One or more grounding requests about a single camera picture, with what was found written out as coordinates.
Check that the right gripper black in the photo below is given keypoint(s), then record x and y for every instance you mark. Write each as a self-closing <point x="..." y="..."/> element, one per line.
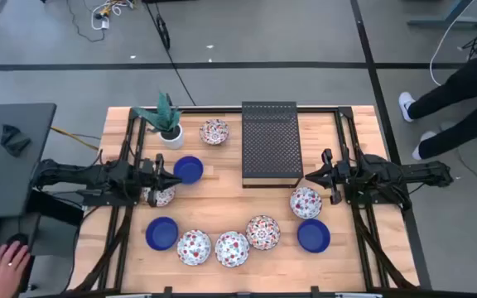
<point x="338" y="176"/>

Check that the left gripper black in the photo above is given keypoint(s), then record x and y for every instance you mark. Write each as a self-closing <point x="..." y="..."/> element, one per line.
<point x="151" y="176"/>

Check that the floral pattern mini bowl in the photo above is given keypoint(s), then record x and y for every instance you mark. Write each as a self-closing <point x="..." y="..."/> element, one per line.
<point x="232" y="248"/>
<point x="165" y="198"/>
<point x="194" y="247"/>
<point x="306" y="202"/>

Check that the blue mini bowl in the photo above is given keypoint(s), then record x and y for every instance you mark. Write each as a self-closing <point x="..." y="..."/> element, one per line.
<point x="191" y="167"/>
<point x="313" y="236"/>
<point x="162" y="233"/>

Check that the geometric pattern mini bowl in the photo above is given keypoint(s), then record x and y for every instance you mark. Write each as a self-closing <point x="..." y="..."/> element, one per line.
<point x="214" y="131"/>
<point x="263" y="232"/>

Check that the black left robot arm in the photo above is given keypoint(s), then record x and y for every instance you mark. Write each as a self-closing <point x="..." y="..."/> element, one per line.
<point x="68" y="174"/>

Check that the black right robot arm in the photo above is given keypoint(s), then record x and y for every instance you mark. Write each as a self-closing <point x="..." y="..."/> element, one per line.
<point x="387" y="171"/>

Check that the white plant pot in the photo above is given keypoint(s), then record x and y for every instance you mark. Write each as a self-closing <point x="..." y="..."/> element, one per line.
<point x="174" y="140"/>

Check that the black perforated metal rack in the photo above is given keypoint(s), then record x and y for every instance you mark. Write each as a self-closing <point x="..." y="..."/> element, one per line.
<point x="271" y="140"/>

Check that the green snake plant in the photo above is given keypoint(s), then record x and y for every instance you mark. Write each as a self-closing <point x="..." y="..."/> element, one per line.
<point x="162" y="113"/>

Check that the white shoe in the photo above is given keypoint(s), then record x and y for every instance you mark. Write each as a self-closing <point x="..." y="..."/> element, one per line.
<point x="406" y="105"/>
<point x="422" y="142"/>

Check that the black equipment box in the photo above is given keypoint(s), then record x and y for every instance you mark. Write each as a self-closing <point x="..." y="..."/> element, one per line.
<point x="56" y="209"/>

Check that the black triangular printed part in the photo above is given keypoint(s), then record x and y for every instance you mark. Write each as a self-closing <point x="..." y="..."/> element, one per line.
<point x="18" y="147"/>
<point x="10" y="132"/>

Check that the black computer mouse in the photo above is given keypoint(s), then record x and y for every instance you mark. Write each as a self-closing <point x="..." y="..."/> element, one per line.
<point x="17" y="239"/>

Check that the person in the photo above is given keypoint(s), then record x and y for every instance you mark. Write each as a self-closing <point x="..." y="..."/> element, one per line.
<point x="462" y="91"/>

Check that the person's hand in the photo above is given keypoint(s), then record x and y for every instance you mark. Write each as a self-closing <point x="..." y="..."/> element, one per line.
<point x="6" y="271"/>

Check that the blue-grey table foot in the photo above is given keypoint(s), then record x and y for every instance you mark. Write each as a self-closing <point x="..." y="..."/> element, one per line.
<point x="445" y="21"/>

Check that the black aluminium table frame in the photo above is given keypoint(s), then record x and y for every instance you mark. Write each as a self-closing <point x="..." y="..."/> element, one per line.
<point x="205" y="109"/>

